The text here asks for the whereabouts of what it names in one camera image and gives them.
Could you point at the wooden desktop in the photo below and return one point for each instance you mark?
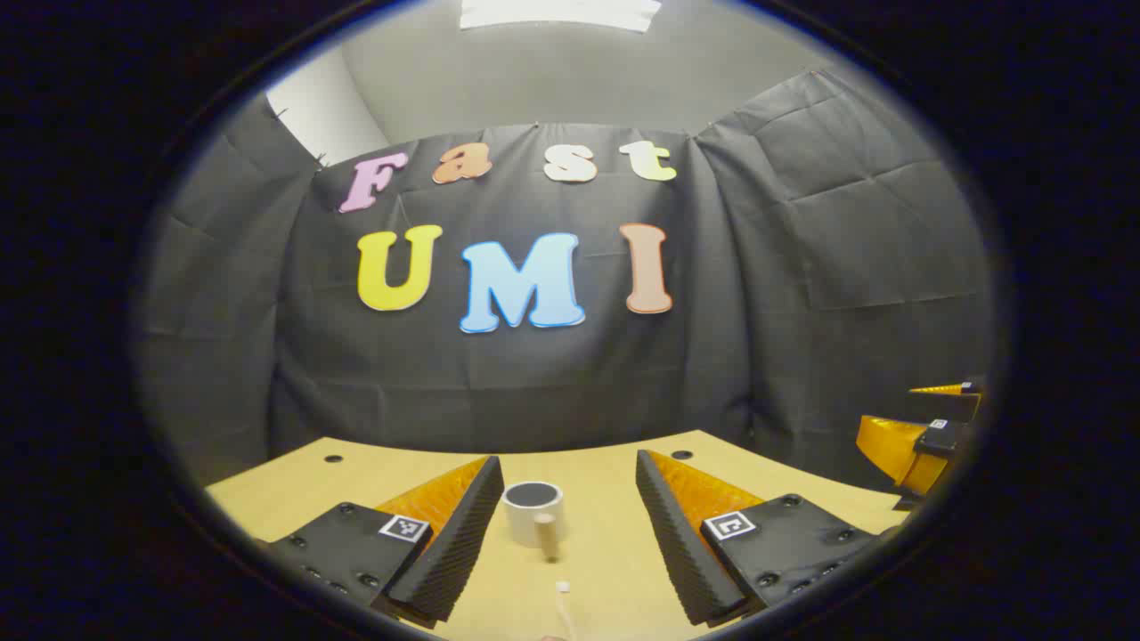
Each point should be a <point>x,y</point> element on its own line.
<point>606,570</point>

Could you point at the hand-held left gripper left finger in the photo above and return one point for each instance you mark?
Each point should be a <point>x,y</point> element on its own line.
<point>454,552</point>

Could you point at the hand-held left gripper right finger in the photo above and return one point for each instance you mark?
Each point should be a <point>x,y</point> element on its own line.
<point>681,552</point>

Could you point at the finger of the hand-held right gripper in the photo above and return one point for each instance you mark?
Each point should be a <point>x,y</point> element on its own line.
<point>948,408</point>
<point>891,441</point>

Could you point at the black backdrop cloth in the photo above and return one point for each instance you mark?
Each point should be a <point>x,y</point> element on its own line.
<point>534,383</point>

